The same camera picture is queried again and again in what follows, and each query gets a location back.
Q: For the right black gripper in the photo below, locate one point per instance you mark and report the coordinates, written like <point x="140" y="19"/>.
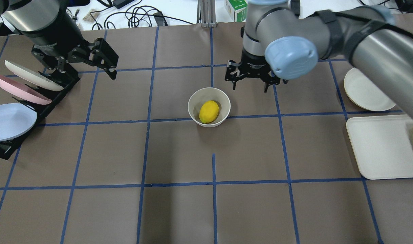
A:
<point x="255" y="64"/>

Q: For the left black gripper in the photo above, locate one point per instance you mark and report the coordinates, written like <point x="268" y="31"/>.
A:
<point x="53" y="44"/>

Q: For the yellow lemon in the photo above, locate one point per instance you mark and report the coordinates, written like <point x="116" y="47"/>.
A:
<point x="209" y="112"/>

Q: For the white bowl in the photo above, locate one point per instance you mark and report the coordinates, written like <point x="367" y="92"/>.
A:
<point x="206" y="94"/>

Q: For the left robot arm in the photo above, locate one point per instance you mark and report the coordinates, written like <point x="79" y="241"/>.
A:
<point x="38" y="17"/>

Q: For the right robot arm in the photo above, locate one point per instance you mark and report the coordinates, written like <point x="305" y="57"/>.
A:
<point x="278" y="46"/>

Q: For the black laptop charger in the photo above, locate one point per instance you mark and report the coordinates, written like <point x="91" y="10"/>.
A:
<point x="118" y="4"/>

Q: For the green white box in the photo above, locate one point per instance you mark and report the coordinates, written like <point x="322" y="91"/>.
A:
<point x="237" y="9"/>

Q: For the cream plate in rack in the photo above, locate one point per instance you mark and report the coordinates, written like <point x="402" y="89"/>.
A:
<point x="32" y="76"/>

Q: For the pink plate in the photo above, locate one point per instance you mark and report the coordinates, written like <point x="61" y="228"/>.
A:
<point x="23" y="91"/>

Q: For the cream round plate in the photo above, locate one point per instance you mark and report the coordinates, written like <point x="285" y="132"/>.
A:
<point x="364" y="93"/>

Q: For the blue plate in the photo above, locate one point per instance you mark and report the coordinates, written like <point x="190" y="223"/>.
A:
<point x="15" y="120"/>

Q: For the black dish rack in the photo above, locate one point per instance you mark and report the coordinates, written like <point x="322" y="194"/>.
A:
<point x="67" y="79"/>

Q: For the white rectangular tray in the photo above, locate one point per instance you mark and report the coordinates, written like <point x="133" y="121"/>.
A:
<point x="382" y="145"/>

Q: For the aluminium frame post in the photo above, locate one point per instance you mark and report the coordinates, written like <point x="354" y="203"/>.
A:
<point x="206" y="13"/>

